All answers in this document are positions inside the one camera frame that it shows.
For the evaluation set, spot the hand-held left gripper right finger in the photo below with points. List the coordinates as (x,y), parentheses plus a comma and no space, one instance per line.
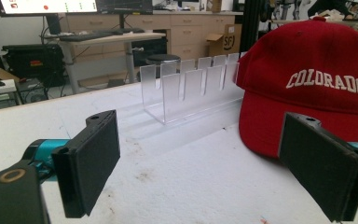
(320,161)

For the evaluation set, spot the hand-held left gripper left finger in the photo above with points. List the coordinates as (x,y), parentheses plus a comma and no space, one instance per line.
(87,161)

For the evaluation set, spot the red baseball cap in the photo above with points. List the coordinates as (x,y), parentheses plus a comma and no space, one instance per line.
(307,56)

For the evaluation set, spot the black computer tower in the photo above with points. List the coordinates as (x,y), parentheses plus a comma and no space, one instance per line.
(32,91)

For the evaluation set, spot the small white box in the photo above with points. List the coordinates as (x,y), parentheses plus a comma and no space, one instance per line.
(6,86)

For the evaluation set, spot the black equipment case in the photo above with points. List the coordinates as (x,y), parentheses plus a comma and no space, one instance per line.
(34,63)

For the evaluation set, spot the clear acrylic slotted rack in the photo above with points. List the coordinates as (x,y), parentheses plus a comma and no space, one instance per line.
(180,90)

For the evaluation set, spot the black keyboard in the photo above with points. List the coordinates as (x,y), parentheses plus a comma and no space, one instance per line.
(80,36)

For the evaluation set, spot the light wooden standing desk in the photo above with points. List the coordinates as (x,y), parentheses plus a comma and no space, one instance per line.
(118,39)

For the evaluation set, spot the black round stool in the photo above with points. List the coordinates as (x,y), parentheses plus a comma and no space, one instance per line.
(162,59)

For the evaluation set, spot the open cardboard box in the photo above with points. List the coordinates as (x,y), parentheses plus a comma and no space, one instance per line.
(225,40)

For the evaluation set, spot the dark computer monitor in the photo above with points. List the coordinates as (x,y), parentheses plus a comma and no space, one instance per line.
(124,5)

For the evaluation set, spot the lit computer monitor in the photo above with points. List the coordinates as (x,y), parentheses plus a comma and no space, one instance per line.
(46,6)

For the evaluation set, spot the wooden drawer cabinet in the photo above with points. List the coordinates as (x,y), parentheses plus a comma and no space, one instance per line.
(186,31)

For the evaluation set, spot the small cardboard box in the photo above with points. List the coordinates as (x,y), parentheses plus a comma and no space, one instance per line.
(214,5)

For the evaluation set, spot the black metal frame post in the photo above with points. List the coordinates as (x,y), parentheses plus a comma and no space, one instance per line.
(251,25)

